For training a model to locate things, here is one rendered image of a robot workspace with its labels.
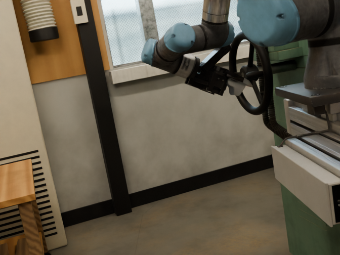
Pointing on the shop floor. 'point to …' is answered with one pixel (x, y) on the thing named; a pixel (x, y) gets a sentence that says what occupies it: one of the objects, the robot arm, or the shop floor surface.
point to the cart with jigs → (10, 243)
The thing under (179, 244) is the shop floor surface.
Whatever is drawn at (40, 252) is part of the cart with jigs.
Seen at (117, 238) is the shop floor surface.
